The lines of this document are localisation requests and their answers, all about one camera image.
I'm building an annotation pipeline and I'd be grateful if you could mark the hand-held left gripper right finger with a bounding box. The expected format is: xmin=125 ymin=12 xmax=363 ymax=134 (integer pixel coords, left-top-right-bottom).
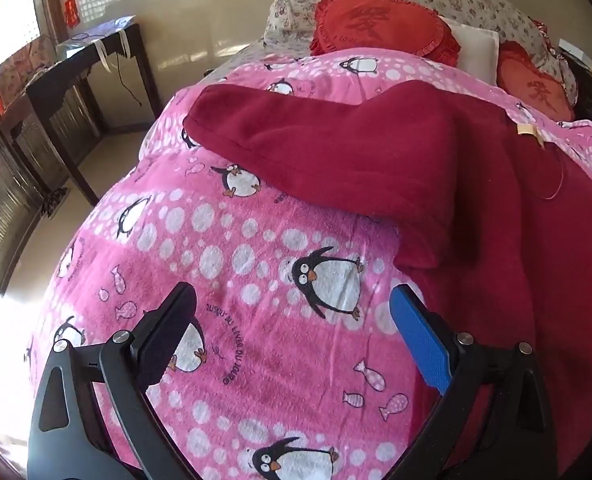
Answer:
xmin=388 ymin=284 xmax=559 ymax=480

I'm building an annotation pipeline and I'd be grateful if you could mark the pink penguin blanket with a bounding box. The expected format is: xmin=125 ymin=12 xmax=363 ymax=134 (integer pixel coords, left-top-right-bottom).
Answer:
xmin=23 ymin=52 xmax=592 ymax=480

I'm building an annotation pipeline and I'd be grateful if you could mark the white pillow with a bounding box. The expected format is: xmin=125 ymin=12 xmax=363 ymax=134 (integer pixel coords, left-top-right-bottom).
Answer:
xmin=438 ymin=16 xmax=501 ymax=83

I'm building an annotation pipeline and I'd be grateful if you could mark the white bag with straps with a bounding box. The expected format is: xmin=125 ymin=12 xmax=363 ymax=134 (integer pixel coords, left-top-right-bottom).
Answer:
xmin=56 ymin=15 xmax=137 ymax=73

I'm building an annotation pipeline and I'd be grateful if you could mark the black cable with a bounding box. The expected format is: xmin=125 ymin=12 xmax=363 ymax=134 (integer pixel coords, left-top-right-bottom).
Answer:
xmin=116 ymin=55 xmax=144 ymax=108

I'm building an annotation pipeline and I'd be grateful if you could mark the dark slatted wooden cabinet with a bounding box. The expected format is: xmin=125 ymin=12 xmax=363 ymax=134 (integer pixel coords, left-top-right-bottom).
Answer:
xmin=0 ymin=80 xmax=47 ymax=293

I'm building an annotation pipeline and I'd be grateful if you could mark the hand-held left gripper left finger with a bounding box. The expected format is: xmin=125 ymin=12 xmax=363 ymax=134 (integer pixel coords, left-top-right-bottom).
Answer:
xmin=26 ymin=282 xmax=199 ymax=480

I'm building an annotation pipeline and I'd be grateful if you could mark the dark wooden desk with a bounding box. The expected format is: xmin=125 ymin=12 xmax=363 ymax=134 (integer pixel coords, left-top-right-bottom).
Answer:
xmin=0 ymin=22 xmax=164 ymax=206

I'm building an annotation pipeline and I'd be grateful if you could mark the floral patterned box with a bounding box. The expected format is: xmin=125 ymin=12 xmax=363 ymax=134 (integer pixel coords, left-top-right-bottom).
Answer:
xmin=0 ymin=37 xmax=59 ymax=111

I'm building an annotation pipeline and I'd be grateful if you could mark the dark red fleece garment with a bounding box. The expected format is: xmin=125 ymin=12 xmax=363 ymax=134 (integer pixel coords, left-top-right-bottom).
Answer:
xmin=182 ymin=46 xmax=592 ymax=480

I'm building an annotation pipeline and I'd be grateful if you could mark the red heart cushion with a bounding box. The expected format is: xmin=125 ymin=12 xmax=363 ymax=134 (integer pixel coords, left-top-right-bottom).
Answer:
xmin=496 ymin=40 xmax=577 ymax=122
xmin=308 ymin=0 xmax=462 ymax=67

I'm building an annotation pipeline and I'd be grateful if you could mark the dark item on floor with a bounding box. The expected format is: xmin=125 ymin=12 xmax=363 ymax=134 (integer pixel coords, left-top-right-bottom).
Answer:
xmin=38 ymin=187 xmax=69 ymax=218

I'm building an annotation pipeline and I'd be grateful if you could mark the dark carved wooden headboard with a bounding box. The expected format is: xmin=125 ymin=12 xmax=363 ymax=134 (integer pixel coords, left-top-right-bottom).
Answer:
xmin=558 ymin=40 xmax=592 ymax=136

